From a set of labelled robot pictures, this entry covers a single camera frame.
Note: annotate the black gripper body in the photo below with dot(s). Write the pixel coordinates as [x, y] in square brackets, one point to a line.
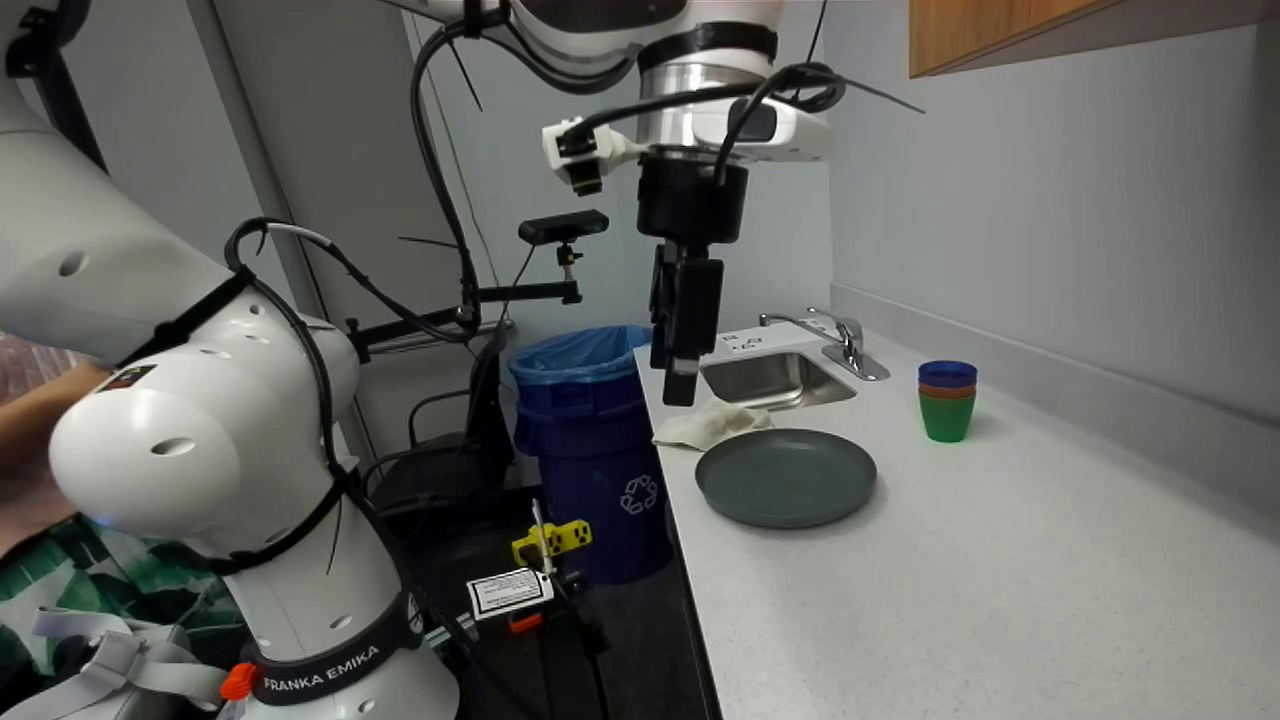
[688, 202]

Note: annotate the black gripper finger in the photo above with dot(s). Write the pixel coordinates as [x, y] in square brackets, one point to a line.
[702, 342]
[670, 342]

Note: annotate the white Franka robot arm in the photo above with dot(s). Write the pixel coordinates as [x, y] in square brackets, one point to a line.
[202, 442]

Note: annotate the wooden cupboard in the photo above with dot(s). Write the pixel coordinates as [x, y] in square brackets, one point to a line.
[973, 24]

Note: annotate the steel sink basin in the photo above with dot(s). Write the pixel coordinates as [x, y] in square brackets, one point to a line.
[774, 380]

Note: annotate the blue plastic bin liner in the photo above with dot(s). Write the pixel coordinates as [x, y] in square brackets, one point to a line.
[581, 359]

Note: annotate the chrome faucet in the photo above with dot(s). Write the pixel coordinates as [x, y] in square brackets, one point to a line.
[843, 350]

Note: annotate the blue recycling bin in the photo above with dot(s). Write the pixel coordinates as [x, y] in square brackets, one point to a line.
[594, 465]

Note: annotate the dark green plate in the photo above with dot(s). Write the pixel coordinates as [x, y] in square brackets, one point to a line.
[785, 476]

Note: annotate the yellow clamp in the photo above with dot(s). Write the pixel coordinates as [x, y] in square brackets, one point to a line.
[548, 540]

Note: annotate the blue plastic cup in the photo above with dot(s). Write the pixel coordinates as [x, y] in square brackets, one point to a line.
[950, 372]

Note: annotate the orange plastic cup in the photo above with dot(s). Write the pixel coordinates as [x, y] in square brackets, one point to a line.
[950, 392]

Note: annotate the green plastic cup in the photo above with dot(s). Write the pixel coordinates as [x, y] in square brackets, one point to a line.
[950, 422]

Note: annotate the white label tag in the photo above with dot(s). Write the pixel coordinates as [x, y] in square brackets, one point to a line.
[510, 594]

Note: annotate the orange knob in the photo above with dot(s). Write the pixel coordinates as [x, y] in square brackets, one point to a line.
[238, 680]

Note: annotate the green patterned cloth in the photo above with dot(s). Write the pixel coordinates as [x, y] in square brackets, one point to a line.
[80, 574]

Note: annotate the person in pink shirt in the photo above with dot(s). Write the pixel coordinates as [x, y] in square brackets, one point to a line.
[27, 442]

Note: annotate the black stereo camera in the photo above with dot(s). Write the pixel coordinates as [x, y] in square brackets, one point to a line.
[562, 227]

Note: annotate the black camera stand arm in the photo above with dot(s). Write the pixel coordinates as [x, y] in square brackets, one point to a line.
[533, 290]

